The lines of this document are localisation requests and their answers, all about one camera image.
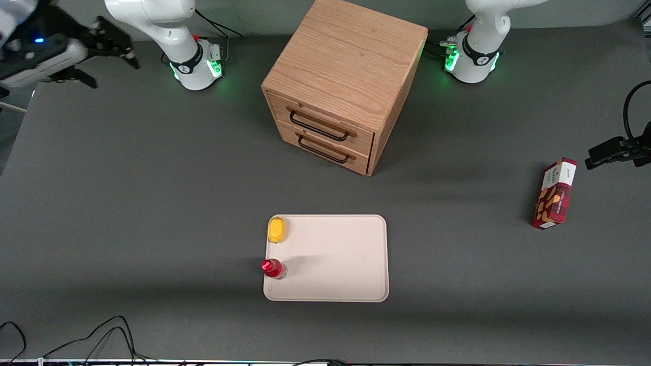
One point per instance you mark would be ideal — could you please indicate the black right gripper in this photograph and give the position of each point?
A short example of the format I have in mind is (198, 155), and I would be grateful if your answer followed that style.
(100, 42)

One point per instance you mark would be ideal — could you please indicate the wooden drawer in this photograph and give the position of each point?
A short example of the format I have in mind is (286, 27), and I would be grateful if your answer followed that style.
(325, 147)
(325, 114)

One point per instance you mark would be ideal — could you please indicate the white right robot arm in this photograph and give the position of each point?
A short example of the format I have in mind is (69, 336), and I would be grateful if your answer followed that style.
(173, 35)

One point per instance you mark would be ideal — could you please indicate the wooden drawer cabinet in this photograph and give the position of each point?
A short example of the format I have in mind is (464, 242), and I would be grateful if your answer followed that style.
(346, 56)

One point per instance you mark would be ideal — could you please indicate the yellow toy lemon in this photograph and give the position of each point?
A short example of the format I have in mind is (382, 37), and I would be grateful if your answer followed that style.
(276, 230)

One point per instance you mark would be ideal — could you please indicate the red small bottle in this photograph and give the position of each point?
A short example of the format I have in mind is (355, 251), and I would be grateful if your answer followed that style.
(272, 267)

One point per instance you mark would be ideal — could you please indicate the beige plastic tray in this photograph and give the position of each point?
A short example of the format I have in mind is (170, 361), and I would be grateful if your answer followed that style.
(335, 259)

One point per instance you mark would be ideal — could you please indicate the red plaid cookie box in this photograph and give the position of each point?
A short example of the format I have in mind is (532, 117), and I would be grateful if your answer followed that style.
(554, 195)

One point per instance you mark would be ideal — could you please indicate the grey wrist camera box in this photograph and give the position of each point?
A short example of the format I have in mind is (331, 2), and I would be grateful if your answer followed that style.
(46, 63)

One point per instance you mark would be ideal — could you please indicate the black camera clamp mount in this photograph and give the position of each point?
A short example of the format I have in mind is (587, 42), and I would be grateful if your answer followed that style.
(613, 150)

